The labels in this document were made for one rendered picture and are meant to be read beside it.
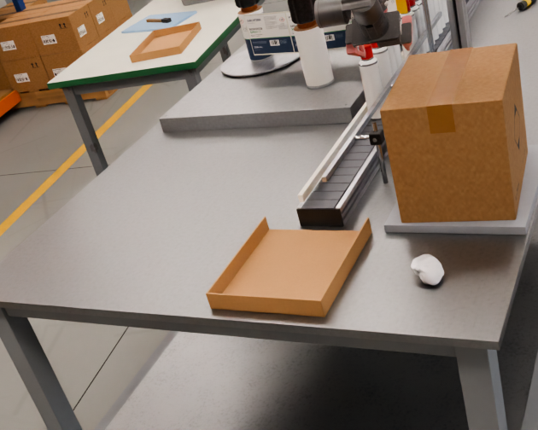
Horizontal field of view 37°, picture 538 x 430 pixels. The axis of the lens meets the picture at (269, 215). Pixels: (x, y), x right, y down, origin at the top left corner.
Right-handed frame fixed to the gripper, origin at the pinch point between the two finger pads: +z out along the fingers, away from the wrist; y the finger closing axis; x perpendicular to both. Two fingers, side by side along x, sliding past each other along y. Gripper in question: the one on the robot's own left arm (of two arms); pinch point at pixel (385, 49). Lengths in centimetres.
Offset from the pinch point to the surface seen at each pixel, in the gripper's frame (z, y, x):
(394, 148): -1.7, -2.0, 24.6
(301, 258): 7.8, 21.1, 43.7
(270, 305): -5, 23, 57
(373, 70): 30.2, 10.5, -13.2
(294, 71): 71, 48, -41
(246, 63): 77, 69, -51
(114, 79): 110, 147, -76
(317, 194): 16.7, 20.7, 25.4
